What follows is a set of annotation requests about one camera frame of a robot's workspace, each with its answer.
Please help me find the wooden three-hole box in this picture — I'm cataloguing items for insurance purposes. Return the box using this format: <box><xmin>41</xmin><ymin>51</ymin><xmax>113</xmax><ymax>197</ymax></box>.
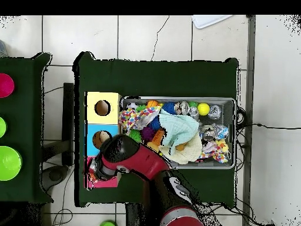
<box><xmin>84</xmin><ymin>91</ymin><xmax>122</xmax><ymax>189</ymax></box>

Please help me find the large green plastic bowl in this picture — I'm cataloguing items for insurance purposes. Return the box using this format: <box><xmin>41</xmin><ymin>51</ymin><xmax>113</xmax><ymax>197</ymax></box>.
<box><xmin>0</xmin><ymin>145</ymin><xmax>23</xmax><ymax>181</ymax></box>

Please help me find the black power cable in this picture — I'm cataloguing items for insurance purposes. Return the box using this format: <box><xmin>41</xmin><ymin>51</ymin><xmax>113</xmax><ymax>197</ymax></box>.
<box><xmin>236</xmin><ymin>122</ymin><xmax>301</xmax><ymax>130</ymax></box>

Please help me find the mint green waffle cloth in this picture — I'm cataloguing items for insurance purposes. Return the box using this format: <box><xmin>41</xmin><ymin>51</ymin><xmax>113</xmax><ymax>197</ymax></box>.
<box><xmin>158</xmin><ymin>108</ymin><xmax>200</xmax><ymax>154</ymax></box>

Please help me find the pink plastic bowl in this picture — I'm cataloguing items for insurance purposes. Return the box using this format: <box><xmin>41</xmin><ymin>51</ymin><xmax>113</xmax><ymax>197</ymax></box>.
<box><xmin>0</xmin><ymin>73</ymin><xmax>15</xmax><ymax>98</ymax></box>

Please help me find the white tray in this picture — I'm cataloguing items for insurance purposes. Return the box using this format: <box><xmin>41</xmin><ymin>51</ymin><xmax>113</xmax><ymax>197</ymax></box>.
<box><xmin>191</xmin><ymin>15</ymin><xmax>233</xmax><ymax>29</ymax></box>

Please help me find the black stand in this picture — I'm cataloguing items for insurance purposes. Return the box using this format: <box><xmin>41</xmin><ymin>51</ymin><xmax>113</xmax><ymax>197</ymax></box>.
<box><xmin>41</xmin><ymin>82</ymin><xmax>75</xmax><ymax>192</ymax></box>

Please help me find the dark green tablecloth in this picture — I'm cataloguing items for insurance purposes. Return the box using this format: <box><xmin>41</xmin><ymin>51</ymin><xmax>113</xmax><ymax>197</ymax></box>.
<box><xmin>73</xmin><ymin>51</ymin><xmax>239</xmax><ymax>208</ymax></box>
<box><xmin>0</xmin><ymin>52</ymin><xmax>53</xmax><ymax>204</ymax></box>

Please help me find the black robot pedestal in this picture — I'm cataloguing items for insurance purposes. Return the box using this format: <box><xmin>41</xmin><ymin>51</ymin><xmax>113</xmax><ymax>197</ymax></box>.
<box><xmin>125</xmin><ymin>203</ymin><xmax>147</xmax><ymax>226</ymax></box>

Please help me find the cream waffle cloth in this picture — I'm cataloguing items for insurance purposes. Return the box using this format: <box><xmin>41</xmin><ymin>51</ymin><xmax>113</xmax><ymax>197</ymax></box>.
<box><xmin>159</xmin><ymin>135</ymin><xmax>203</xmax><ymax>165</ymax></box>

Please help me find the blue spiky ball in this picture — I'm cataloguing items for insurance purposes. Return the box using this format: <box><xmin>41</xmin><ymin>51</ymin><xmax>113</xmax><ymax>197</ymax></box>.
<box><xmin>161</xmin><ymin>101</ymin><xmax>177</xmax><ymax>115</ymax></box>

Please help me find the grey floor cable cover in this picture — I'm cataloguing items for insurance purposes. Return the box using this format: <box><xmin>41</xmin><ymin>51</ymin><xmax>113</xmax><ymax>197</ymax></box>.
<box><xmin>242</xmin><ymin>15</ymin><xmax>256</xmax><ymax>226</ymax></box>

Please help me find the purple spiky ball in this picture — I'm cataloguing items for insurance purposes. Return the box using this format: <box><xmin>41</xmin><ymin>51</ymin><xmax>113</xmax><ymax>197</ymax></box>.
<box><xmin>140</xmin><ymin>127</ymin><xmax>156</xmax><ymax>142</ymax></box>

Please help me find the green koosh ball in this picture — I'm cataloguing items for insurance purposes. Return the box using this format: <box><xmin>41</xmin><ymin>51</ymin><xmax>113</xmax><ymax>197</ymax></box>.
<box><xmin>128</xmin><ymin>128</ymin><xmax>143</xmax><ymax>143</ymax></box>

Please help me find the colourful patterned cloth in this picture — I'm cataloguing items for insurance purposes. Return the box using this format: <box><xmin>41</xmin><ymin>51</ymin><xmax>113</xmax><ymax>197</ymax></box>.
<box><xmin>198</xmin><ymin>141</ymin><xmax>230</xmax><ymax>164</ymax></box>
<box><xmin>118</xmin><ymin>106</ymin><xmax>163</xmax><ymax>131</ymax></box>

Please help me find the yellow duck plush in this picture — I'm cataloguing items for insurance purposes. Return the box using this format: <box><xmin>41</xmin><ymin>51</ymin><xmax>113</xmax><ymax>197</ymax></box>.
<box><xmin>215</xmin><ymin>138</ymin><xmax>229</xmax><ymax>153</ymax></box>

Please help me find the clear mesh bin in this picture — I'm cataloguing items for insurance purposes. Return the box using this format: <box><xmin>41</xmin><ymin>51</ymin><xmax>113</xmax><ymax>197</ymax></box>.
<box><xmin>119</xmin><ymin>96</ymin><xmax>236</xmax><ymax>170</ymax></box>

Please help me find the yellow ball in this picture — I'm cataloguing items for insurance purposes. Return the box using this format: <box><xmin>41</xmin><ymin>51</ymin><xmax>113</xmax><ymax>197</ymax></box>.
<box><xmin>196</xmin><ymin>102</ymin><xmax>210</xmax><ymax>117</ymax></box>

